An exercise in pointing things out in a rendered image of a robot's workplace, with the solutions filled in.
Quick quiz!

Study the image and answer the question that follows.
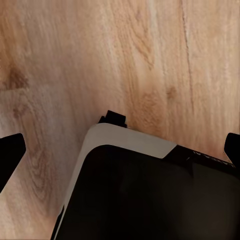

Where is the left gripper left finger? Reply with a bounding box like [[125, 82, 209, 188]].
[[0, 133, 26, 193]]

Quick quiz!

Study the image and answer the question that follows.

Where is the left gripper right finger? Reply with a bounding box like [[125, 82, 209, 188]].
[[224, 133, 240, 173]]

